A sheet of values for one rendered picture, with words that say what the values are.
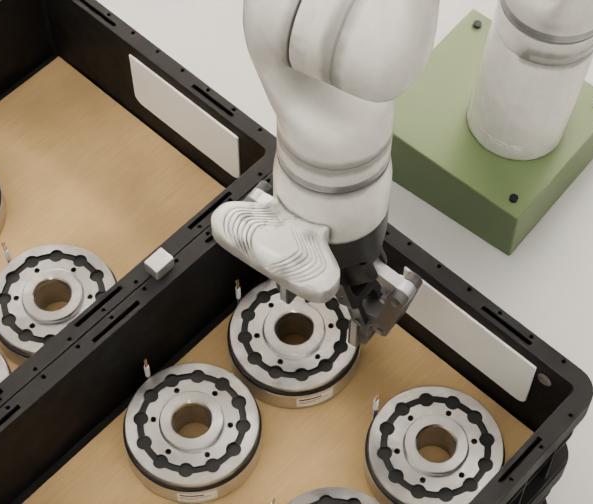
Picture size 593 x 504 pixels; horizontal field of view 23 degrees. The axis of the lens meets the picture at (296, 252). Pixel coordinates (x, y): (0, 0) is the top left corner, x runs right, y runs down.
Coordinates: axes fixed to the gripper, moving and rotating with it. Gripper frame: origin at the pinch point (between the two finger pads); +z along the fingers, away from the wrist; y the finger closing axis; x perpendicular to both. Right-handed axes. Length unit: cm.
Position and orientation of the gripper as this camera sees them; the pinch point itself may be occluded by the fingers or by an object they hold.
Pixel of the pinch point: (326, 304)
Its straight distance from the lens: 105.5
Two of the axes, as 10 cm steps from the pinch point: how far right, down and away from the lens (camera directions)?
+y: -8.1, -5.0, 3.1
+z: -0.1, 5.3, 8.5
